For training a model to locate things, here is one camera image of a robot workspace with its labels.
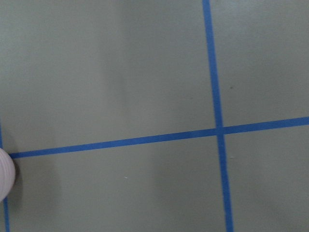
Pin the pink bowl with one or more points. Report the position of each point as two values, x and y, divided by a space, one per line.
7 174

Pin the brown paper table cover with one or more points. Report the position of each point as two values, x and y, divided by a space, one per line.
155 115

